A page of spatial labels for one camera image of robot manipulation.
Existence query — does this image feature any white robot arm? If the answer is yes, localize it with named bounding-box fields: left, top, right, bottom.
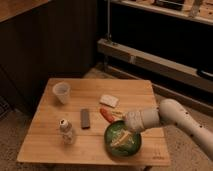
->
left=111, top=99, right=213, bottom=161

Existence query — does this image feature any clear plastic cup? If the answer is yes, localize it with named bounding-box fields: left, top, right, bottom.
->
left=52, top=82, right=70, bottom=104

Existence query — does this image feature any green glass bowl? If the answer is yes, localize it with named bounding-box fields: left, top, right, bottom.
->
left=104, top=120, right=142, bottom=157

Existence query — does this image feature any wooden low table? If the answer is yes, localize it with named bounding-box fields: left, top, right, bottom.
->
left=17, top=78, right=170, bottom=166

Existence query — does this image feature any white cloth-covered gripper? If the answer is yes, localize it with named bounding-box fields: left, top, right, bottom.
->
left=110, top=111, right=145, bottom=147

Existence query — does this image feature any upper wooden shelf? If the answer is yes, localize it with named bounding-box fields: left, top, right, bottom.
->
left=111, top=0, right=213, bottom=26

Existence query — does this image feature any white folded sponge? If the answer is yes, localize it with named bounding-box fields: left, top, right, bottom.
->
left=100, top=94, right=119, bottom=108

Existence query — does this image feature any orange red chili pepper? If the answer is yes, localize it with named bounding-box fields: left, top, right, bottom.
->
left=99, top=108, right=115, bottom=123

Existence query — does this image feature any long wooden bench beam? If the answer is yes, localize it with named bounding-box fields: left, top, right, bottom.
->
left=97, top=39, right=213, bottom=93

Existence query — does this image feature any metal vertical pole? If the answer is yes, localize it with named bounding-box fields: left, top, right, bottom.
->
left=107, top=0, right=111, bottom=42

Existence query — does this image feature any small clear plastic bottle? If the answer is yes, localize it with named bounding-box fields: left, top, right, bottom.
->
left=59, top=119, right=74, bottom=144

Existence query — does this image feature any dark brown rectangular bar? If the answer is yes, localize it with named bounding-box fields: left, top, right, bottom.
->
left=80, top=109, right=90, bottom=129

